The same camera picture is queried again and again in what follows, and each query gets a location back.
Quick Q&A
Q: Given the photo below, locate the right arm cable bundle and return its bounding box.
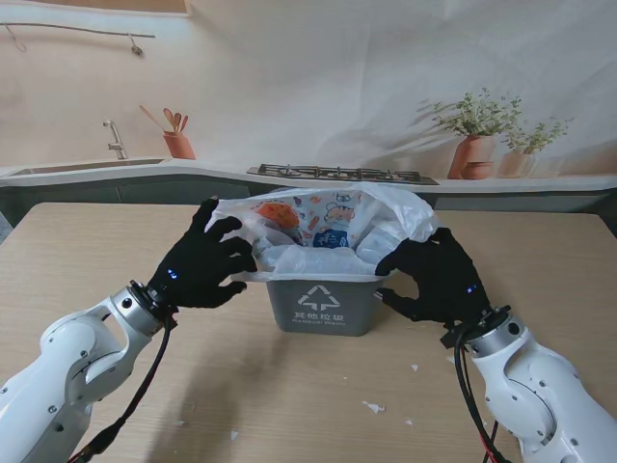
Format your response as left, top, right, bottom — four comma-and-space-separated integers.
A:
449, 322, 512, 463

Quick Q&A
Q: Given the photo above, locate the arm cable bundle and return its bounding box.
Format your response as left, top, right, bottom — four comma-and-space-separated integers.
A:
449, 322, 512, 463
71, 313, 178, 463

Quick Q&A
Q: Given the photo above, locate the printed kitchen backdrop cloth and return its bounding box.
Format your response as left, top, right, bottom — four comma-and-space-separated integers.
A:
0, 0, 617, 213

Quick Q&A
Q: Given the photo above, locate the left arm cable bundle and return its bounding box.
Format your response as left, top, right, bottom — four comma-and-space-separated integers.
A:
71, 313, 178, 463

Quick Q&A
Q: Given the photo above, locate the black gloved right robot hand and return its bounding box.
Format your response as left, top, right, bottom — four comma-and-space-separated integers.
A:
374, 227, 493, 327

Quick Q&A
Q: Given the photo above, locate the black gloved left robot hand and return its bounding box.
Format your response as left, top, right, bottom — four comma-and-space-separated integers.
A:
147, 198, 259, 311

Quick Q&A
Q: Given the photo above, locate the white translucent garbage bag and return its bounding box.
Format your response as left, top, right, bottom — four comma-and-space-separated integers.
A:
204, 181, 443, 284

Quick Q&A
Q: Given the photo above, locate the grey plastic waste bin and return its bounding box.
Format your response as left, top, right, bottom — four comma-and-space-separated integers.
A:
262, 272, 383, 338

